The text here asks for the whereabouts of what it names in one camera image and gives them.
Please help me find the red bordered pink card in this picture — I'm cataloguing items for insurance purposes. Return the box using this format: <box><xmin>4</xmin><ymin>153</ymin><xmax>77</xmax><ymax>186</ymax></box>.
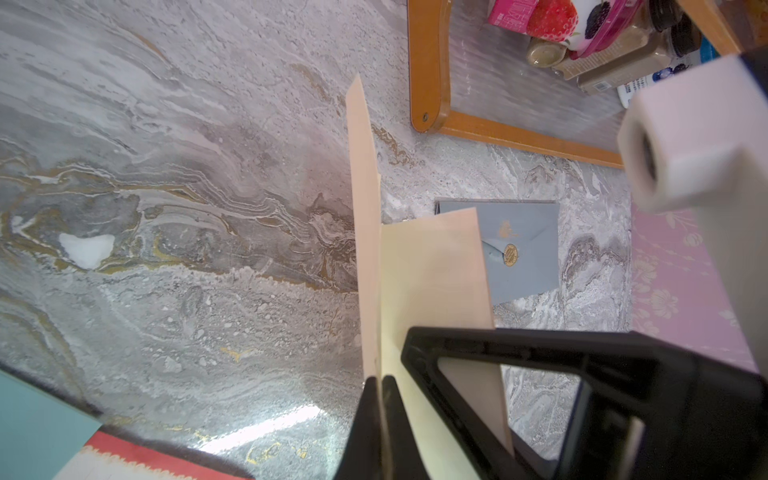
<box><xmin>54</xmin><ymin>431</ymin><xmax>240</xmax><ymax>480</ymax></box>

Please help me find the magenta pink item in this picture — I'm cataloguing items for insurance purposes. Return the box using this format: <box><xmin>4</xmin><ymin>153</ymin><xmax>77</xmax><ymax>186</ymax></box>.
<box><xmin>487</xmin><ymin>0</ymin><xmax>642</xmax><ymax>59</ymax></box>

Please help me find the grey envelope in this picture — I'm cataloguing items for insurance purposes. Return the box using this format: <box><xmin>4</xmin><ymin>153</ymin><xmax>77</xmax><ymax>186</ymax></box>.
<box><xmin>435</xmin><ymin>199</ymin><xmax>560</xmax><ymax>306</ymax></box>

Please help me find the teal green envelope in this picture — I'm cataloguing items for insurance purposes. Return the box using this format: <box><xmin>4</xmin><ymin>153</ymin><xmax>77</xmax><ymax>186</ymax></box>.
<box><xmin>1</xmin><ymin>372</ymin><xmax>101</xmax><ymax>479</ymax></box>

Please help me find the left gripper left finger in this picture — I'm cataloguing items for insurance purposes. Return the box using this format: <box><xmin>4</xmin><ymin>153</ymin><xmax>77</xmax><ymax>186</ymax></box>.
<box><xmin>335</xmin><ymin>375</ymin><xmax>429</xmax><ymax>479</ymax></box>

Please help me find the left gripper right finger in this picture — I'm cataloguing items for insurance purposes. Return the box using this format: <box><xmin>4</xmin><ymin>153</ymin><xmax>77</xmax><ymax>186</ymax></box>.
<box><xmin>400</xmin><ymin>326</ymin><xmax>768</xmax><ymax>480</ymax></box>

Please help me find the wooden three-tier shelf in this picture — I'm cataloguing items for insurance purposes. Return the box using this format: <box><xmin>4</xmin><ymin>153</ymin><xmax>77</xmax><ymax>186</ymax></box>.
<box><xmin>406</xmin><ymin>0</ymin><xmax>745</xmax><ymax>170</ymax></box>

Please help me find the tan bordered certificate paper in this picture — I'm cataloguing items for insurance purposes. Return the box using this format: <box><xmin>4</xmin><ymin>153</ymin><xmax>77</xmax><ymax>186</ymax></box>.
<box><xmin>346</xmin><ymin>79</ymin><xmax>526</xmax><ymax>479</ymax></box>

